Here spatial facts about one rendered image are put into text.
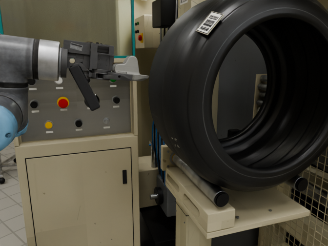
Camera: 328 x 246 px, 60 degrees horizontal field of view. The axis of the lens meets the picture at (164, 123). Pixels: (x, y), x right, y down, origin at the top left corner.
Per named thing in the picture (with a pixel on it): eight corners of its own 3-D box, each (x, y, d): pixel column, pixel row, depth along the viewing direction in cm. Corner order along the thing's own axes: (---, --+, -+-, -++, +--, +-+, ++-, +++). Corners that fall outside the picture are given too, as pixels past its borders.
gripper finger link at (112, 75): (133, 74, 68) (96, 71, 65) (133, 81, 68) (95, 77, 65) (129, 73, 72) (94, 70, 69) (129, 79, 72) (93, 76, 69)
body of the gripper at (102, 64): (117, 46, 66) (62, 38, 62) (114, 83, 67) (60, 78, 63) (112, 47, 73) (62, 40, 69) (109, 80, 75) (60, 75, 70)
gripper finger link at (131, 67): (153, 58, 70) (115, 53, 67) (151, 82, 71) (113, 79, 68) (150, 58, 73) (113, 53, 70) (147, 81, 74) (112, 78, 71)
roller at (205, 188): (178, 149, 110) (184, 157, 112) (169, 156, 109) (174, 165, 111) (225, 189, 78) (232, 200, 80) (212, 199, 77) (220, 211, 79)
